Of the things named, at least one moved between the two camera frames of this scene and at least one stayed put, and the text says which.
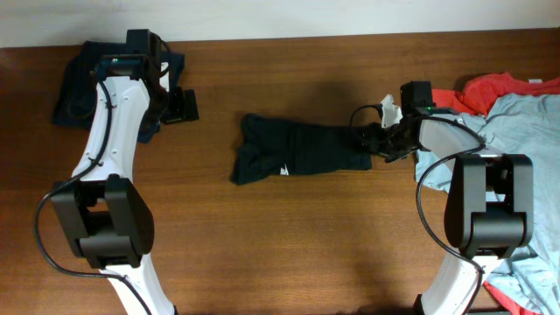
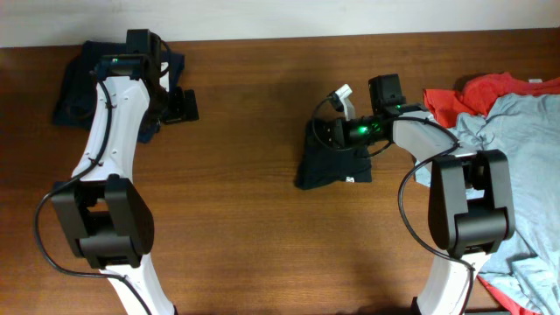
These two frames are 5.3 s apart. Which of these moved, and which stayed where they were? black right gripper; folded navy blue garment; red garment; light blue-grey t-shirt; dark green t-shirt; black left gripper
Moved: black right gripper; dark green t-shirt
Stayed: black left gripper; light blue-grey t-shirt; red garment; folded navy blue garment
